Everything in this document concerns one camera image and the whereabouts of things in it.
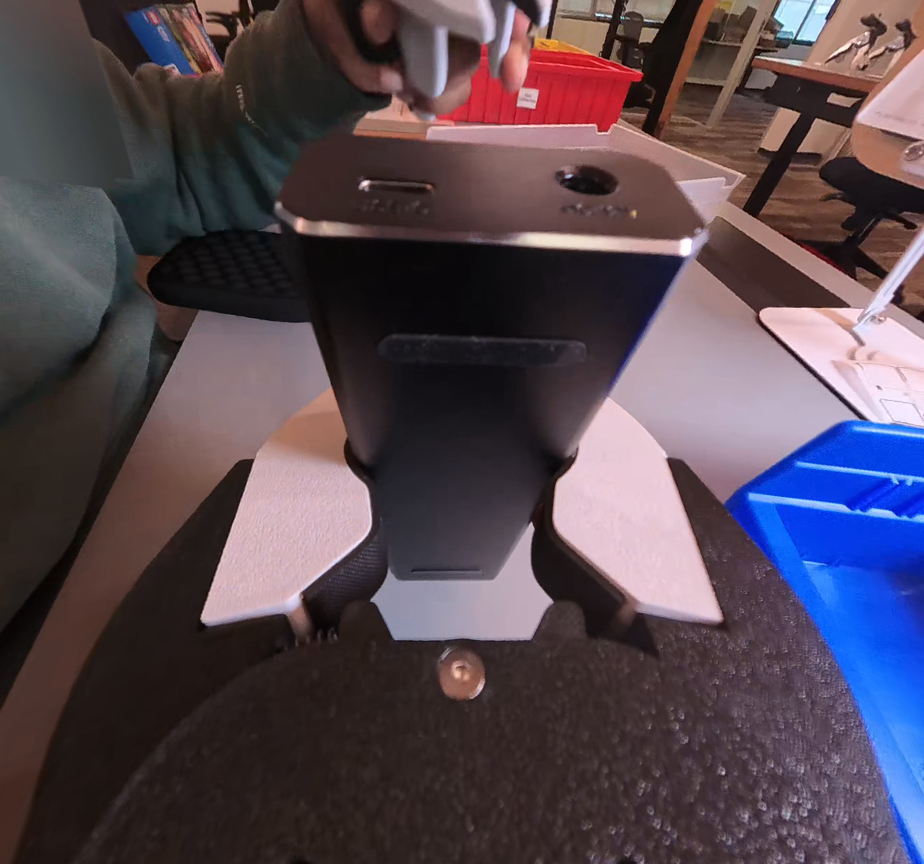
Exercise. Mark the colourful printed boxes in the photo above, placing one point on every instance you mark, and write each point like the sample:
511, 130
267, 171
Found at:
173, 41

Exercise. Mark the blue plastic bin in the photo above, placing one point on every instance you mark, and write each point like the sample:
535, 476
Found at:
852, 589

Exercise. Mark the large black USB hub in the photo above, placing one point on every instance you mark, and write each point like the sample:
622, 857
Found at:
469, 409

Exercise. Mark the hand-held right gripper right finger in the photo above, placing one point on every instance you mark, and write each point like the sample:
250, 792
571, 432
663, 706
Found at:
635, 539

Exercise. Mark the person's left forearm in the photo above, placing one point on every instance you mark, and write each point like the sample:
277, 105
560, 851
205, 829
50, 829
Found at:
216, 127

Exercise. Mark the black office chair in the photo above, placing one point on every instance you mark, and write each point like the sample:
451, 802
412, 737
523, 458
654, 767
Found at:
866, 185

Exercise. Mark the black chair armrest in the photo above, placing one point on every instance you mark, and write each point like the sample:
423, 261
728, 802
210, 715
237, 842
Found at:
224, 275

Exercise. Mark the clear plastic bin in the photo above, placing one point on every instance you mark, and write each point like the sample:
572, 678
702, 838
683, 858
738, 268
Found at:
711, 182

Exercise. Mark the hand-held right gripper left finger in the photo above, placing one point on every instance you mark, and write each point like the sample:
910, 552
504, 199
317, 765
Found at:
289, 532

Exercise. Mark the person's left hand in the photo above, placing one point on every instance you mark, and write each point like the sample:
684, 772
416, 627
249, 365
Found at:
325, 19

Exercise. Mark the person's green sweatshirt torso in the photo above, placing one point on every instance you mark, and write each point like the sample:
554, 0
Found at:
58, 301

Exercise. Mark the red plastic bin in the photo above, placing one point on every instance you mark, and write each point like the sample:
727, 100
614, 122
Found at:
570, 91

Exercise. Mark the wooden side table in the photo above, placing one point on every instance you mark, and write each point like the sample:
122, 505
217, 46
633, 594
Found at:
816, 77

